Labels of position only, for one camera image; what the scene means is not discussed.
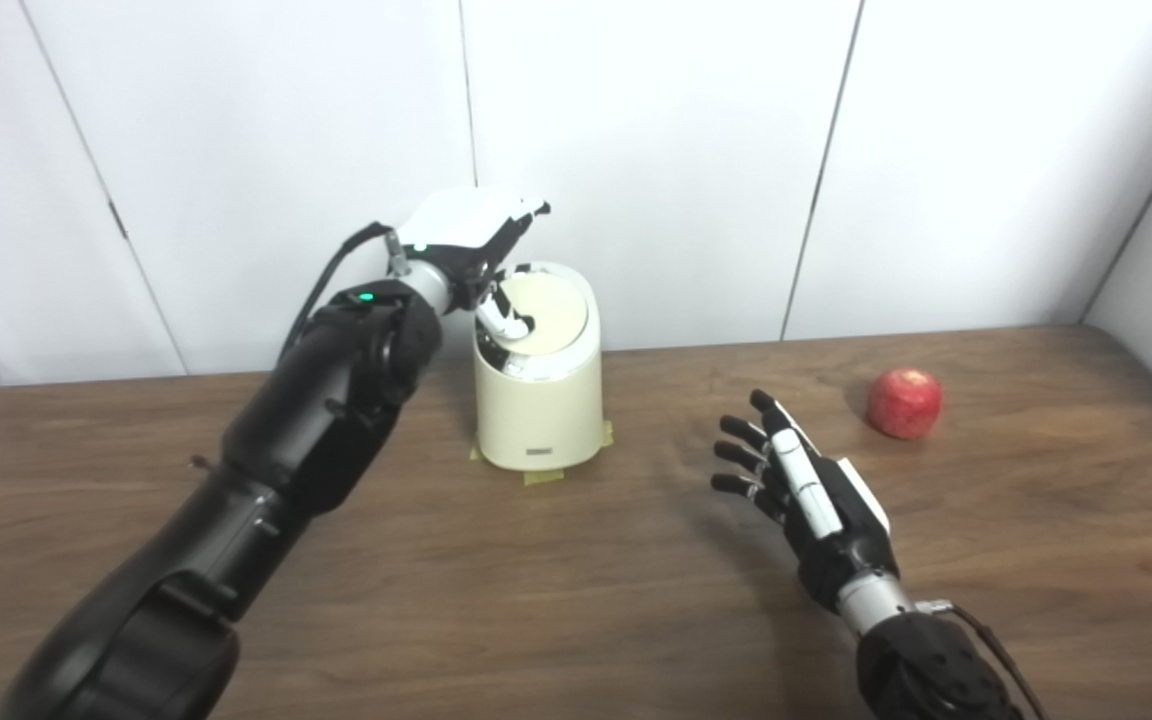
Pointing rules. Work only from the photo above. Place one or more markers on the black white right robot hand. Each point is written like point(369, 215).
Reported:
point(836, 530)

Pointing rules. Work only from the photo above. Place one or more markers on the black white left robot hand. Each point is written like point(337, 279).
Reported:
point(466, 220)

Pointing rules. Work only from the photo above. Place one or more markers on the cream round bin lid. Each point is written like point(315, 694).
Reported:
point(558, 310)

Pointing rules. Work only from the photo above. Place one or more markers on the red apple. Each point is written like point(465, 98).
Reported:
point(904, 404)

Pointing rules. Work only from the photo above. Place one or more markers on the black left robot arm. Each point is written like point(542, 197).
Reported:
point(296, 430)

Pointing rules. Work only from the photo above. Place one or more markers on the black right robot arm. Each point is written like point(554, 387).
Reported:
point(926, 670)

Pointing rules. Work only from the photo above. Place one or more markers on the cream-colored bin body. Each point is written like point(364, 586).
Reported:
point(541, 420)

